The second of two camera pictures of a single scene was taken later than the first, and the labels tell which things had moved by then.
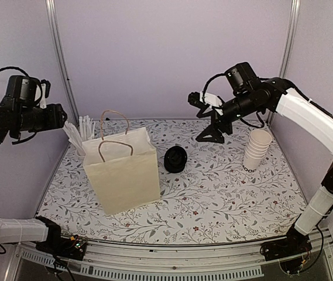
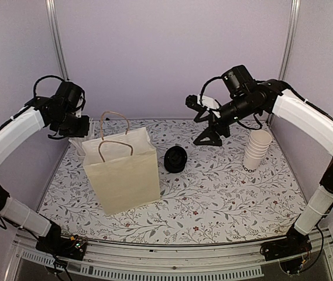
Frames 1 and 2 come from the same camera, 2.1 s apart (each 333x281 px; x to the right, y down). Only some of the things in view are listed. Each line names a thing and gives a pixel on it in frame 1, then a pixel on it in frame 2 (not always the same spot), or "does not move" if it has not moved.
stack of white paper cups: (257, 147) does not move
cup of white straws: (85, 131) does not move
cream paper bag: (123, 169) does not move
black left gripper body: (53, 121) → (70, 127)
